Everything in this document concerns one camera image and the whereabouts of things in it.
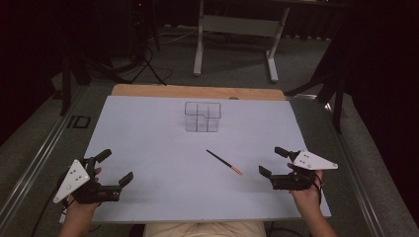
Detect black floor socket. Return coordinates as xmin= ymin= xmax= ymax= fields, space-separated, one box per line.
xmin=66 ymin=115 xmax=92 ymax=129

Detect wooden table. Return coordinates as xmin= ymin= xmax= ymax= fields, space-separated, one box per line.
xmin=111 ymin=83 xmax=287 ymax=102

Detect black floor cables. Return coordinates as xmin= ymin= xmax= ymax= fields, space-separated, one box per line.
xmin=110 ymin=33 xmax=175 ymax=87

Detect person's left hand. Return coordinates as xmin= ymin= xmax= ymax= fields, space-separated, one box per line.
xmin=67 ymin=167 xmax=103 ymax=213

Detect clear plastic organizer box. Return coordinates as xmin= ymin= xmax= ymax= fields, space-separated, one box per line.
xmin=184 ymin=101 xmax=222 ymax=133

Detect person's beige pants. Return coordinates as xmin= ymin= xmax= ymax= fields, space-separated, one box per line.
xmin=142 ymin=220 xmax=269 ymax=237

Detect aluminium floor rail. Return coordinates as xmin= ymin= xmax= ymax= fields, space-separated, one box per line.
xmin=0 ymin=84 xmax=87 ymax=226
xmin=323 ymin=102 xmax=387 ymax=237

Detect white table board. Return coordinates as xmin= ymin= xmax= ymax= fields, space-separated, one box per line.
xmin=58 ymin=95 xmax=332 ymax=225

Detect black metal stand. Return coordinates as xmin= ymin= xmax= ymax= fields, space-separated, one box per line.
xmin=285 ymin=63 xmax=347 ymax=133
xmin=59 ymin=48 xmax=92 ymax=117

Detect white desk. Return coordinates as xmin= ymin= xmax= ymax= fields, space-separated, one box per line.
xmin=193 ymin=0 xmax=292 ymax=84

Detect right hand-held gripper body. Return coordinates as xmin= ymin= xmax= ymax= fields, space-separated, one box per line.
xmin=270 ymin=150 xmax=339 ymax=192

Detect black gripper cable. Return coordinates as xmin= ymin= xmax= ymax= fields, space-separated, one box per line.
xmin=30 ymin=192 xmax=68 ymax=237

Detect plain black curtain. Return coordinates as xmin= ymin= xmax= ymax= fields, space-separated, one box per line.
xmin=329 ymin=0 xmax=419 ymax=228

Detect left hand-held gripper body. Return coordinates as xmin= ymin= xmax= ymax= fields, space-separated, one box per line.
xmin=52 ymin=157 xmax=122 ymax=205

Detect person's right hand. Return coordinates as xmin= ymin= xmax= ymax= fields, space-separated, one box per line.
xmin=287 ymin=163 xmax=324 ymax=207

